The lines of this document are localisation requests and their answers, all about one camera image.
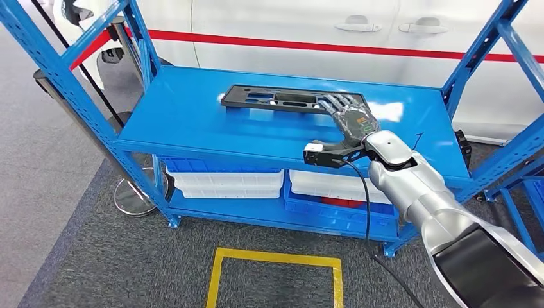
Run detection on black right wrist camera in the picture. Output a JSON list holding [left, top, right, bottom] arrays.
[[303, 140, 375, 169]]

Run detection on blue metal shelf rack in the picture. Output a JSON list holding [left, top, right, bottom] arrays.
[[0, 0, 544, 259]]

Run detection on blue wheeled metal cart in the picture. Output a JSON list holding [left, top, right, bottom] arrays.
[[484, 166, 544, 256]]

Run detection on red barrier belt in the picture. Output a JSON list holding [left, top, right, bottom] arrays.
[[69, 30, 114, 71]]

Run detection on white car with red stripe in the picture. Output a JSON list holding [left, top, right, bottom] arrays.
[[53, 0, 544, 141]]

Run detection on chrome stanchion with round base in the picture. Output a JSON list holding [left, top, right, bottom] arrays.
[[33, 69, 171, 218]]

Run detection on white car door handle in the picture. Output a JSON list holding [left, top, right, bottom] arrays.
[[398, 17, 450, 35], [334, 15, 382, 33]]

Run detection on black plastic frame part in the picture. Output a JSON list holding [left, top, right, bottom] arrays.
[[220, 84, 371, 116]]

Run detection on black camera cable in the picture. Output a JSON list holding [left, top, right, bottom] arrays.
[[334, 158, 426, 308]]

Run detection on black stanchion pole with base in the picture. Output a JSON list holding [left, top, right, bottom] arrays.
[[30, 0, 126, 128]]

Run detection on red item in bin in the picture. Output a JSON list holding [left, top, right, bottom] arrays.
[[321, 196, 362, 209]]

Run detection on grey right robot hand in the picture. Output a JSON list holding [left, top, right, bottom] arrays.
[[318, 93, 381, 143]]

